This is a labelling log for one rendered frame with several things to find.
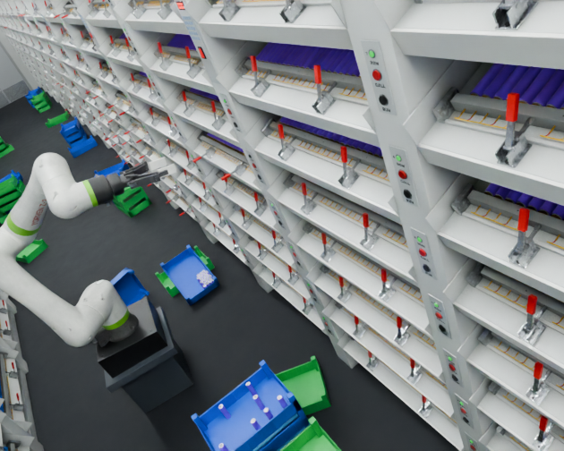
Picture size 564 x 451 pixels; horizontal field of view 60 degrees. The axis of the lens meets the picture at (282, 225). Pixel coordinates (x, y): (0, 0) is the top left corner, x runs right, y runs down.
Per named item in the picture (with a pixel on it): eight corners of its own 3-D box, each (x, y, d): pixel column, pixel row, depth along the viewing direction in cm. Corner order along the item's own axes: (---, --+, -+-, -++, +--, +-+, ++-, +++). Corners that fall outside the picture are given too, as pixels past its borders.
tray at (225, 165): (269, 199, 165) (252, 182, 159) (200, 157, 213) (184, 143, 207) (307, 153, 166) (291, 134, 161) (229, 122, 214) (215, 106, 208)
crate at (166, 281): (172, 297, 285) (166, 288, 281) (160, 282, 301) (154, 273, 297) (215, 268, 293) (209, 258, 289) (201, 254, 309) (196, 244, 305)
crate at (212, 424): (226, 472, 151) (215, 460, 147) (200, 429, 167) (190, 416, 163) (302, 409, 159) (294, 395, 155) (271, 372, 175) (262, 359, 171)
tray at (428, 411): (471, 459, 151) (454, 447, 143) (348, 353, 199) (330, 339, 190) (510, 406, 153) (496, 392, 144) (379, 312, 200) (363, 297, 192)
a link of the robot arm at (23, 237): (17, 260, 191) (-12, 241, 188) (38, 239, 201) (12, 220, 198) (29, 237, 180) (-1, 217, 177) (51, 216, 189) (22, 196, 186)
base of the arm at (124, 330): (82, 360, 205) (74, 351, 202) (81, 337, 217) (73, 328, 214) (141, 330, 210) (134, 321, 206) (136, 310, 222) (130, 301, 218)
